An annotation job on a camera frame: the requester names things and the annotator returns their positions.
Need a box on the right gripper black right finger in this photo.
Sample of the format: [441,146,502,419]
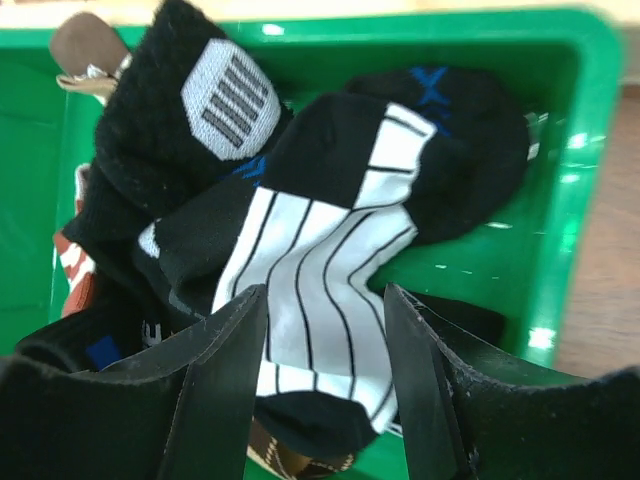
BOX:
[384,284,639,479]

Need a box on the black sock with white stripes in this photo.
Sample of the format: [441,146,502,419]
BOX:
[62,0,296,281]

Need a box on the black sock with blue logo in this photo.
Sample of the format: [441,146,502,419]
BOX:
[345,65,530,245]

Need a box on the wooden hanging rack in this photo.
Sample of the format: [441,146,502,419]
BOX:
[1,0,639,29]

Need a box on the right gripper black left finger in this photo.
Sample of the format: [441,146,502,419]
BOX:
[1,285,267,479]

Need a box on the brown argyle sock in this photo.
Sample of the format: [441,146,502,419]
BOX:
[247,418,357,479]

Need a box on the green plastic tray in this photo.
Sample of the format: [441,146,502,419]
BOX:
[0,6,626,480]

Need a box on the grey sock with red stripes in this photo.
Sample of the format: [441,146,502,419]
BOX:
[53,164,96,318]

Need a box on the brown and cream sock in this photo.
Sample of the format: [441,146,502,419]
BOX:
[49,12,132,105]

